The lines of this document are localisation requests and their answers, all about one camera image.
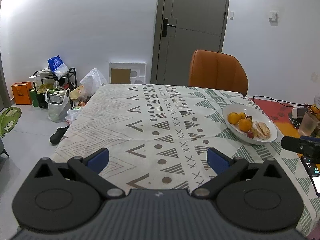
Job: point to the small red plum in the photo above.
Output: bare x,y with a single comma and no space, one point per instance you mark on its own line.
250,134

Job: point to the white shopping bag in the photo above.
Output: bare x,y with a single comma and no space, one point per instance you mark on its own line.
57,112

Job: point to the large orange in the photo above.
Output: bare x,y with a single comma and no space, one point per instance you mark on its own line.
245,125

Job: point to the black metal rack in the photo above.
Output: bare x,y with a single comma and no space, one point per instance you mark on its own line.
43,80

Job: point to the black smartphone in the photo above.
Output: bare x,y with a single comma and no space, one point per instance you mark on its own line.
313,172

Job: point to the frosted plastic cup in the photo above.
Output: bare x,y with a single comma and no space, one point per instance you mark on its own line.
308,124

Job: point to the grey entrance door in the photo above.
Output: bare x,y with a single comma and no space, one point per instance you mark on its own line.
200,24

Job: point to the black slipper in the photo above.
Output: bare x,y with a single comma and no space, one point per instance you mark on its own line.
58,135

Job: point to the white enamel plate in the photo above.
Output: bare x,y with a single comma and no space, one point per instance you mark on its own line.
257,116

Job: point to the blue white plastic bag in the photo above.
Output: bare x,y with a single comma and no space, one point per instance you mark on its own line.
57,66

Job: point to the medium orange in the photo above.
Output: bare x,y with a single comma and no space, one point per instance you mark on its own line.
233,118

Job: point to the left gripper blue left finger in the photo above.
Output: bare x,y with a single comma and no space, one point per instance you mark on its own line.
87,171

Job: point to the patterned tablecloth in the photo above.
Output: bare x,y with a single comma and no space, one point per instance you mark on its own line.
158,137

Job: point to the white power adapter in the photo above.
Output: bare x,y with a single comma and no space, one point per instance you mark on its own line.
299,112

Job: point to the orange leather chair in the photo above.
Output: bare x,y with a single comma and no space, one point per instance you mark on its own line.
209,69

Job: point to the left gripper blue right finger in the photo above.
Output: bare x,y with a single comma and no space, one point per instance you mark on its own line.
228,171

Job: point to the peeled pomelo segment back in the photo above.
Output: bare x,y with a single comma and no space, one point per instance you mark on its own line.
265,130

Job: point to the orange paper bag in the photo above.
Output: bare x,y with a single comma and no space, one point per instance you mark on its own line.
21,93

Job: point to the yellow-green round fruit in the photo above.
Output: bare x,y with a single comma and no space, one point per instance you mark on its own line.
254,131

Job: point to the translucent plastic bag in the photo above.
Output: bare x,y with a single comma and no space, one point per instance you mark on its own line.
92,81

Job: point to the red cartoon mat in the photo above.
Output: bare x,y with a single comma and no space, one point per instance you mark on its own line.
279,112

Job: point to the black door lock handle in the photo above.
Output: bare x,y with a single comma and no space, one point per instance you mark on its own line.
165,26

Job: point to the small tangerine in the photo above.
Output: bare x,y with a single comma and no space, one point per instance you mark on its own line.
242,115

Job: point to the green leaf rug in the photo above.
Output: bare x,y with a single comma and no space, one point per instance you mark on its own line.
9,119

